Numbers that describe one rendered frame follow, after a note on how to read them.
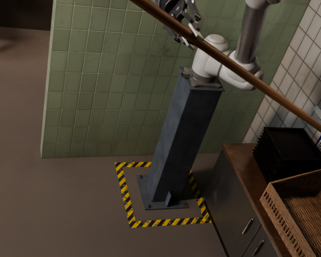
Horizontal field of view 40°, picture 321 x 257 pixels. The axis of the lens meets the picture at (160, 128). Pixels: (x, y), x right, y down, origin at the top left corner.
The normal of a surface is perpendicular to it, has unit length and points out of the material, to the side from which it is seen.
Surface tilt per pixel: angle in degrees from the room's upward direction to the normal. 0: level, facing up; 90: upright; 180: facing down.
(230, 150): 0
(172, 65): 90
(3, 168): 0
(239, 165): 0
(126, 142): 90
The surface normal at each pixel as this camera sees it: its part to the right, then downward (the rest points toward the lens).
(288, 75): -0.93, 0.00
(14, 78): 0.23, -0.74
